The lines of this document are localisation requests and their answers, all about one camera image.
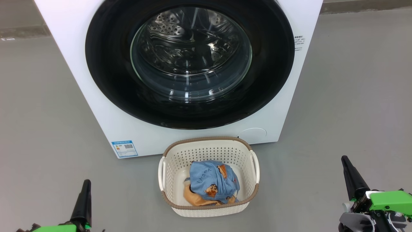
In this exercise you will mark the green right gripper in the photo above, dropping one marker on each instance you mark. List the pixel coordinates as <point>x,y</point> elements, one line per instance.
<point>389,201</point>

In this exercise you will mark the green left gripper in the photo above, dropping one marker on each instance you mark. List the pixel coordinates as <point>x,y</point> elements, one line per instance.
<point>58,228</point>

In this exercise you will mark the black-rimmed glass washer door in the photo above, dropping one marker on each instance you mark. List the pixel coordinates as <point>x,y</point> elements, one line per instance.
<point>109,74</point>

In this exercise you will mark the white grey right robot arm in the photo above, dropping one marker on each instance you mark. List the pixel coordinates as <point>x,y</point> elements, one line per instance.
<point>357,224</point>

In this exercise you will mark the white front-load washing machine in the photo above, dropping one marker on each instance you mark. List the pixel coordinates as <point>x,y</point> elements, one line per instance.
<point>96,106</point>

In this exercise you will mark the blue energy label sticker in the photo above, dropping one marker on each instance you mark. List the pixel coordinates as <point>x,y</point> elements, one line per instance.
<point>125,148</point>

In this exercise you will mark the cream perforated laundry basket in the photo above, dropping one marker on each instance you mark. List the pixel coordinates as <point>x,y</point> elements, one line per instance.
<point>170,193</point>

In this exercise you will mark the round white filter cover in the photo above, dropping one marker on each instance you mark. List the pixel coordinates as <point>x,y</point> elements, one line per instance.
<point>254,133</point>

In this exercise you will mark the printed text instruction label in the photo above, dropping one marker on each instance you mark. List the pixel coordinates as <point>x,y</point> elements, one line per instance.
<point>299,43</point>

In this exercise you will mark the white floor tape mark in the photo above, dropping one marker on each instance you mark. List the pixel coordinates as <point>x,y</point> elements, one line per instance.
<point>8,39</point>

